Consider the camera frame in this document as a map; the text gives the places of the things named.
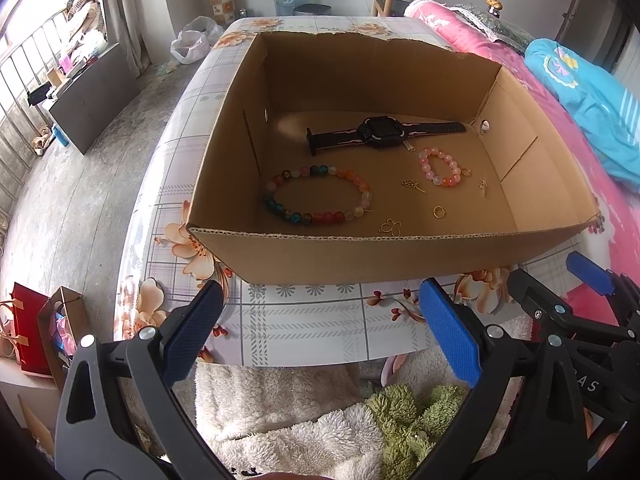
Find turquoise cartoon blanket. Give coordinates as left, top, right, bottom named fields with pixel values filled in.
left=524, top=37, right=640, bottom=191

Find grey curtain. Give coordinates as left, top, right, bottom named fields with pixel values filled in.
left=100, top=0, right=151, bottom=78

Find metal balcony railing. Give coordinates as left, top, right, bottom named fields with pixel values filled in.
left=0, top=15, right=66, bottom=201

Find black smartwatch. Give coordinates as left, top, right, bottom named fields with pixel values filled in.
left=306, top=116, right=467, bottom=157

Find brown paper bag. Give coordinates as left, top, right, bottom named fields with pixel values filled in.
left=37, top=286, right=92, bottom=391

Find beige slippers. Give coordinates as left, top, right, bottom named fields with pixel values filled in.
left=31, top=127, right=54, bottom=156

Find dark grey cabinet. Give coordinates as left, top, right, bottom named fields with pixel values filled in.
left=47, top=42, right=142, bottom=156

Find pink orange bead bracelet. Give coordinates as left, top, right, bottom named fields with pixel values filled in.
left=418, top=146, right=463, bottom=187

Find red gift bag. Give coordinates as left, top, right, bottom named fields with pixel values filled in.
left=10, top=282, right=52, bottom=377

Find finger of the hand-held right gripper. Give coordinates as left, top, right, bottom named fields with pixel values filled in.
left=566, top=251, right=640, bottom=307
left=507, top=268, right=640, bottom=350

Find brown cardboard box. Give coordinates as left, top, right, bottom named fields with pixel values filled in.
left=186, top=31, right=601, bottom=286

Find multicolour bead bracelet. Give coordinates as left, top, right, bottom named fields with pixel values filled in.
left=263, top=163, right=373, bottom=227

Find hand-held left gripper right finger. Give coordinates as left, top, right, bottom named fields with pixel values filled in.
left=418, top=276, right=603, bottom=480

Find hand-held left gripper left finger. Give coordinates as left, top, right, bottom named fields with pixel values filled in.
left=54, top=279, right=225, bottom=480

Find white plastic bag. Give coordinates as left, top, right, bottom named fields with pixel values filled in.
left=170, top=16, right=224, bottom=65

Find grey lace pillow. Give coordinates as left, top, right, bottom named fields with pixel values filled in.
left=447, top=2, right=538, bottom=56

